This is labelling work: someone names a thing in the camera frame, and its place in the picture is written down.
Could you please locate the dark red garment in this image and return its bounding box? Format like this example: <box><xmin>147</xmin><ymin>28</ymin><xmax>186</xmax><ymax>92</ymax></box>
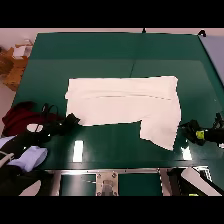
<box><xmin>1</xmin><ymin>101</ymin><xmax>64</xmax><ymax>138</ymax></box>

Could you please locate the silver frame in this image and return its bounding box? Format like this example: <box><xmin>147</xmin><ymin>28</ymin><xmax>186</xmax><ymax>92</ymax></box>
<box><xmin>43</xmin><ymin>167</ymin><xmax>214</xmax><ymax>197</ymax></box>

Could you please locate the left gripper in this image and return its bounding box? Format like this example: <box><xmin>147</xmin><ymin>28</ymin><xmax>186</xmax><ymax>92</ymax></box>
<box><xmin>59</xmin><ymin>113</ymin><xmax>82</xmax><ymax>135</ymax></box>

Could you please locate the lavender garment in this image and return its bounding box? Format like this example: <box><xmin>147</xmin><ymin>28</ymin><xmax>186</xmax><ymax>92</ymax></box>
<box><xmin>0</xmin><ymin>135</ymin><xmax>50</xmax><ymax>174</ymax></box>

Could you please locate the black cable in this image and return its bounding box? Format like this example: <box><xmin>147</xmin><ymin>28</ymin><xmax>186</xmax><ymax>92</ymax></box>
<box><xmin>40</xmin><ymin>102</ymin><xmax>60</xmax><ymax>118</ymax></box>

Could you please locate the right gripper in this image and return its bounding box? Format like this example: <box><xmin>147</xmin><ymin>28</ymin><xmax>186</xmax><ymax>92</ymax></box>
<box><xmin>179</xmin><ymin>119</ymin><xmax>206</xmax><ymax>146</ymax></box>

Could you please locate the white garment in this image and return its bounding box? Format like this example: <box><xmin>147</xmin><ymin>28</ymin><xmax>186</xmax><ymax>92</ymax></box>
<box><xmin>64</xmin><ymin>75</ymin><xmax>183</xmax><ymax>152</ymax></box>

